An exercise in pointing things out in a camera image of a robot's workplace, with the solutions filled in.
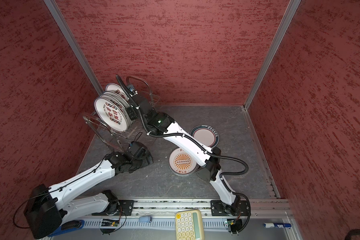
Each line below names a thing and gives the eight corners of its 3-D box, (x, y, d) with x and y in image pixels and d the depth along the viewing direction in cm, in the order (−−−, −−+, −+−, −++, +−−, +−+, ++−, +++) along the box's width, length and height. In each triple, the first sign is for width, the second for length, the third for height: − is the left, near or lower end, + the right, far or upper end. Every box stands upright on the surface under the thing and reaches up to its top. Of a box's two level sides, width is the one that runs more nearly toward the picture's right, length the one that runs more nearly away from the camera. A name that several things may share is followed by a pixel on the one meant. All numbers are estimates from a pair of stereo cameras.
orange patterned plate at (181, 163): (181, 183, 84) (181, 180, 81) (164, 160, 93) (163, 158, 90) (198, 168, 90) (199, 165, 87) (180, 148, 99) (180, 145, 96)
